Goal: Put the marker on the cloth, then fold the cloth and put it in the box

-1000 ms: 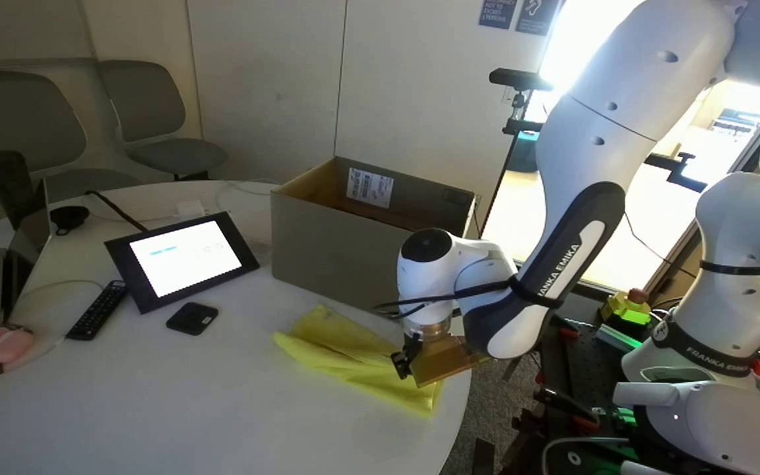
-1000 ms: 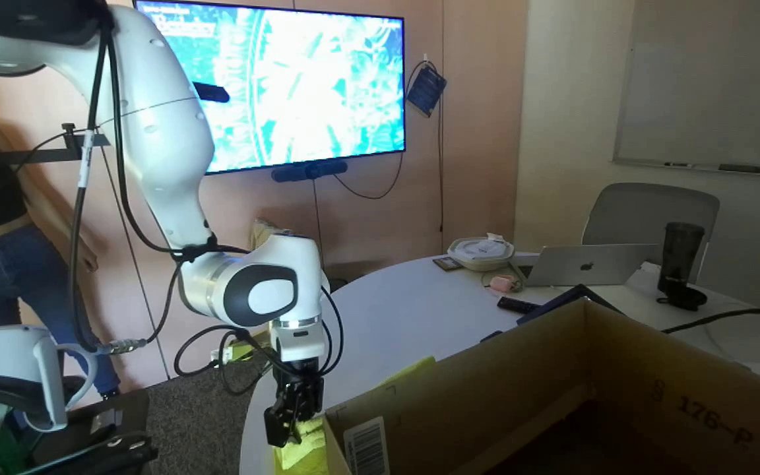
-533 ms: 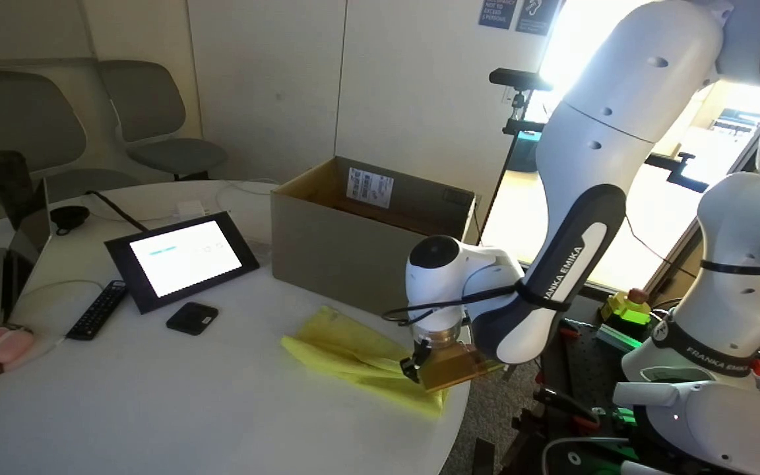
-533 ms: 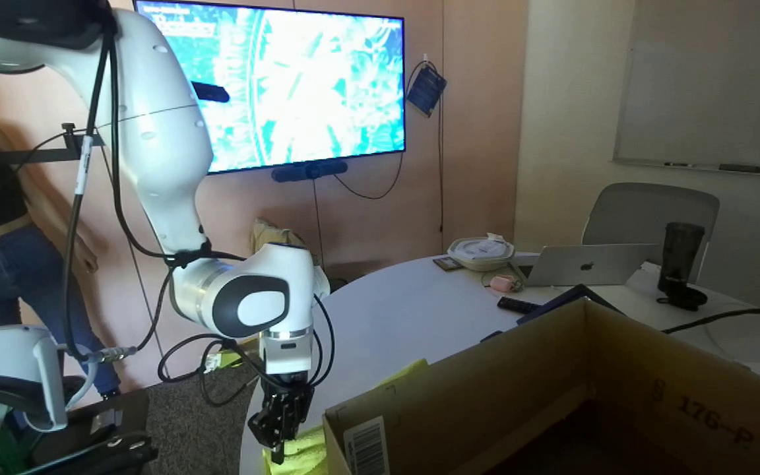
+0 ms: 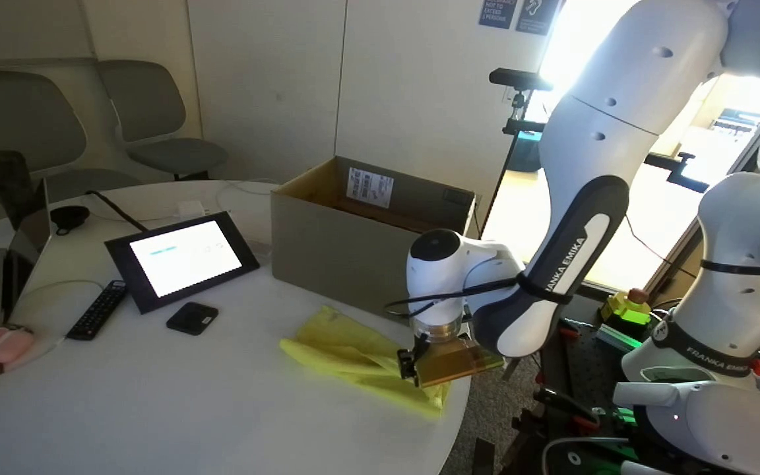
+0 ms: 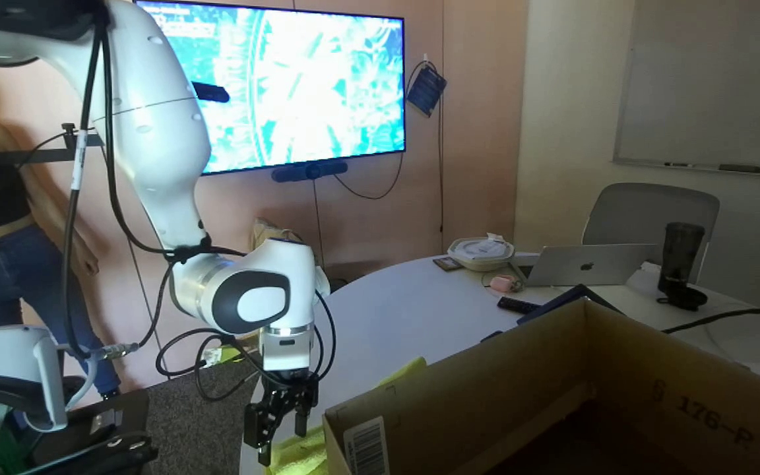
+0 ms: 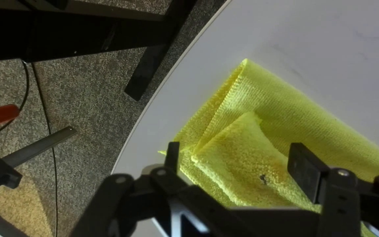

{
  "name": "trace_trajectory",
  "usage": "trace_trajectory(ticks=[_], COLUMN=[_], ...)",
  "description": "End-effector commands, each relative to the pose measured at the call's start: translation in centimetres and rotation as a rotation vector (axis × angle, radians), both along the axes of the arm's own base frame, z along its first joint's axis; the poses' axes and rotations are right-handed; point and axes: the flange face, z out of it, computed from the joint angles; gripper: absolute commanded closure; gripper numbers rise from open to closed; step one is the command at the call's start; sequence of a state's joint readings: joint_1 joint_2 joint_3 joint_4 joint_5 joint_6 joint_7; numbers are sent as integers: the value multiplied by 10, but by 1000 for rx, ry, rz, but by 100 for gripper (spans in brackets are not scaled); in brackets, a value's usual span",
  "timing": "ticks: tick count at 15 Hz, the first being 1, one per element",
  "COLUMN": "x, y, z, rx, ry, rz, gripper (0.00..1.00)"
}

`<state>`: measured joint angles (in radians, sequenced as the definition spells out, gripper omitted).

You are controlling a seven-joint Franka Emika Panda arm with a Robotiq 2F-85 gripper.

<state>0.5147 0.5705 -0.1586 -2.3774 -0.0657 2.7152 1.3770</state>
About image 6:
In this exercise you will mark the small dark flat item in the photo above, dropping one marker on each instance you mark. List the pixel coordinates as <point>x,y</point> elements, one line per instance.
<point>447,261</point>

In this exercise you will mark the black equipment stand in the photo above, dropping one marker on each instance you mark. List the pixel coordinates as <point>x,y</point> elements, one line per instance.
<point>89,440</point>

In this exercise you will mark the person in jeans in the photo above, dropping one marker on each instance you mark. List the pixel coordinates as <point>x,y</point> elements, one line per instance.
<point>0,264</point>

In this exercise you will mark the wall mounted TV screen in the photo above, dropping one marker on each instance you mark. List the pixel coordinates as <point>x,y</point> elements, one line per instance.
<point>310,81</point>

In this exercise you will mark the black remote control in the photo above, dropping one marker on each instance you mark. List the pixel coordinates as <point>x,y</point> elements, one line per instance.
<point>517,305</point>

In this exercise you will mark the white bowl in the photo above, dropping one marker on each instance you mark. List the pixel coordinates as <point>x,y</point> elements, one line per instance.
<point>480,251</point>

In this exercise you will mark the yellow-green cloth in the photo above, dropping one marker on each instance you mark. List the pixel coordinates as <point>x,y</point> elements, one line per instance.
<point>296,453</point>

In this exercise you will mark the black tumbler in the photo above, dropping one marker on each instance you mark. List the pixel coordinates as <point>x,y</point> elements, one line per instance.
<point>682,251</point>

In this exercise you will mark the silver laptop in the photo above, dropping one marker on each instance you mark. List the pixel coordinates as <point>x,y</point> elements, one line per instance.
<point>587,264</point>

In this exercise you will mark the brown cardboard box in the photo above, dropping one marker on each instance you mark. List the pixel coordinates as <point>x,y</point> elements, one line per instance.
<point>502,387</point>

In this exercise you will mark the wall whiteboard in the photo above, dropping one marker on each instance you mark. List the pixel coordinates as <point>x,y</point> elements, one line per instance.
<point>706,81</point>

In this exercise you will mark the black bar under TV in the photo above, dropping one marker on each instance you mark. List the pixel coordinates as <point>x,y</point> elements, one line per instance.
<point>310,170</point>

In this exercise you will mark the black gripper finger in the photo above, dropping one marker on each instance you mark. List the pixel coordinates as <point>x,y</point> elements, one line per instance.
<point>304,412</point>
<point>265,432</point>

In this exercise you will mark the large grey chair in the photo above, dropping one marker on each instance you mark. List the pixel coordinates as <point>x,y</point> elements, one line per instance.
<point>633,213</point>

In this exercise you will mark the black wall device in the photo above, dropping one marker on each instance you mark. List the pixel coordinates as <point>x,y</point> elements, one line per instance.
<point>428,89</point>

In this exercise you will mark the black clamp bar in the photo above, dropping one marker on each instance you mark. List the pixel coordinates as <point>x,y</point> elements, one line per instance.
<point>10,156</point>

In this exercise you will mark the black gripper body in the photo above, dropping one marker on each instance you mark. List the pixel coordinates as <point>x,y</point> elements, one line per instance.
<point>289,383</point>

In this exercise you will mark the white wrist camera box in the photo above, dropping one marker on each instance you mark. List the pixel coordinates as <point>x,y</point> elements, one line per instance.
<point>289,348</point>

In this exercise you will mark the black camera on pole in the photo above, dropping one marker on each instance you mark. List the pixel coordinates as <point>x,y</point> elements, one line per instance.
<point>212,91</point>

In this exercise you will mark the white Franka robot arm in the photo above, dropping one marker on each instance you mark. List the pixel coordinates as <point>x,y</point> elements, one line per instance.
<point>151,133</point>

